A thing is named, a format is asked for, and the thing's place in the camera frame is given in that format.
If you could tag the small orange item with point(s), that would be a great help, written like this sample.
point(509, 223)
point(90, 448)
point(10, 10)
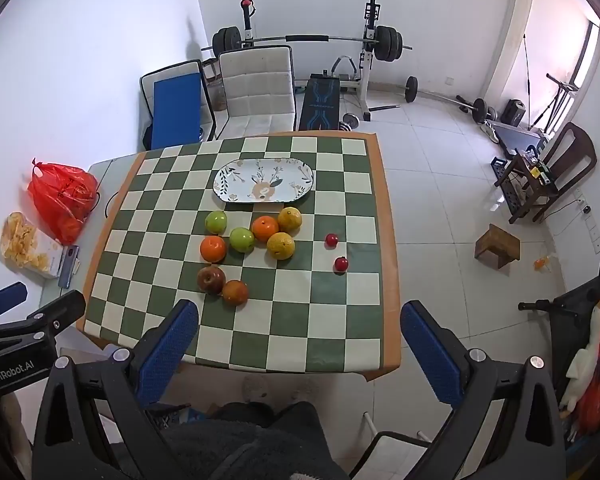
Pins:
point(542, 262)

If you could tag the black speaker box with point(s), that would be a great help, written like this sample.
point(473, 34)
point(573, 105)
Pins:
point(515, 112)

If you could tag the red cherry tomato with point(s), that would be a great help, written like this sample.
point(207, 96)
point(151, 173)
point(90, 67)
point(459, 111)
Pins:
point(332, 240)
point(341, 264)

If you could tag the clear bag of chips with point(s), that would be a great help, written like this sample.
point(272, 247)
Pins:
point(22, 245)

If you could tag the white goose plush toy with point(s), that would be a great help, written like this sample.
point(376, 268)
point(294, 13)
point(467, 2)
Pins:
point(587, 355)

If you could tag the yellow orange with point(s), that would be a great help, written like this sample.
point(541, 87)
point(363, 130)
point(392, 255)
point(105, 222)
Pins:
point(280, 245)
point(289, 219)

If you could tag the dark red apple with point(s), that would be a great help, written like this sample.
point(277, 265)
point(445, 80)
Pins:
point(211, 279)

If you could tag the red plastic bag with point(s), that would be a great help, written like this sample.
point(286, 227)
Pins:
point(62, 197)

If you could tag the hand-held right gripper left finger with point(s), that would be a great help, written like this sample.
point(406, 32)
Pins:
point(172, 350)

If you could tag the grey smartphone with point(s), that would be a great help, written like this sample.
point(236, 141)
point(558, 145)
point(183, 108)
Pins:
point(69, 266)

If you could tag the oval floral ceramic plate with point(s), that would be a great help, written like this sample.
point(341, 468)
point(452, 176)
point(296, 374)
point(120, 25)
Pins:
point(265, 180)

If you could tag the white squat rack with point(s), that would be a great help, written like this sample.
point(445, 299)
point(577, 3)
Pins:
point(367, 60)

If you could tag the green apple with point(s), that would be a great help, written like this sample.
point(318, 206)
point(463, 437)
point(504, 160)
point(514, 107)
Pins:
point(216, 221)
point(241, 239)

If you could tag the blue board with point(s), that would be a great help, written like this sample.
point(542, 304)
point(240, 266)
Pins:
point(177, 110)

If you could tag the bright orange fruit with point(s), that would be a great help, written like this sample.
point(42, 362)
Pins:
point(213, 248)
point(265, 228)

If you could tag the black weight bench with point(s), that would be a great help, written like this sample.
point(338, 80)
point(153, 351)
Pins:
point(321, 102)

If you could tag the barbell with small plates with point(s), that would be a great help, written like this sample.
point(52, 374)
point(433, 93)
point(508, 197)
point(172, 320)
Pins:
point(477, 109)

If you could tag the green white checkered tablecloth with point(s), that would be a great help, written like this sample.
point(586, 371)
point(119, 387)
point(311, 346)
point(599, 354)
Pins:
point(305, 310)

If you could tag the dark wooden table background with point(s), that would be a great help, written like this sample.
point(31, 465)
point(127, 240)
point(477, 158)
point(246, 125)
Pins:
point(572, 152)

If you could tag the brownish orange fruit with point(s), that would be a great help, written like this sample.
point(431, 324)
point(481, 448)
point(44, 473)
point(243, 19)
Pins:
point(235, 292)

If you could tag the cardboard box on floor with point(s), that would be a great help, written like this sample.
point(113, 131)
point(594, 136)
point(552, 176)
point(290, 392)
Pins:
point(497, 245)

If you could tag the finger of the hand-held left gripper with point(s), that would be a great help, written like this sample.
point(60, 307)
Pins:
point(62, 312)
point(5, 297)

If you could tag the person's dark clothing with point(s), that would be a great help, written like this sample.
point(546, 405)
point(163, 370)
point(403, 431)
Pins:
point(260, 445)

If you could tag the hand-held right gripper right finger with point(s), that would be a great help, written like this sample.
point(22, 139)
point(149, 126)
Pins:
point(430, 357)

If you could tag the barbell with black plates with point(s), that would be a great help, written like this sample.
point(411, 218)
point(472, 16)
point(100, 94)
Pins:
point(305, 38)

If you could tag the white padded chair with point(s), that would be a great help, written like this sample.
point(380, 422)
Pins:
point(257, 95)

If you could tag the black trimmed chair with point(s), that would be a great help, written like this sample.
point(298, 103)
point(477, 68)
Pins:
point(147, 82)

